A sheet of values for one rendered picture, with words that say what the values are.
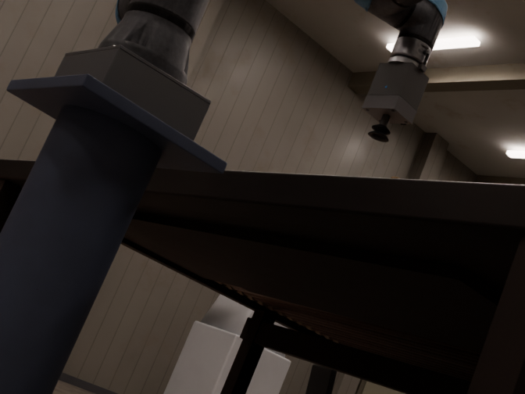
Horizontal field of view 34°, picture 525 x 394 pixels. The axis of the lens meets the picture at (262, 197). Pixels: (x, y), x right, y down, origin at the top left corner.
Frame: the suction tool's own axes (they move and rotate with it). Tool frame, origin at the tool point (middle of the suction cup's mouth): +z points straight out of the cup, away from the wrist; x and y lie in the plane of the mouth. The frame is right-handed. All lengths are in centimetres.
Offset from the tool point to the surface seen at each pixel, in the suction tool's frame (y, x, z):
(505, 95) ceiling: 450, -635, -367
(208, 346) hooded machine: 476, -389, 28
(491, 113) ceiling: 494, -679, -366
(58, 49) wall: 665, -224, -181
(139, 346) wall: 652, -450, 50
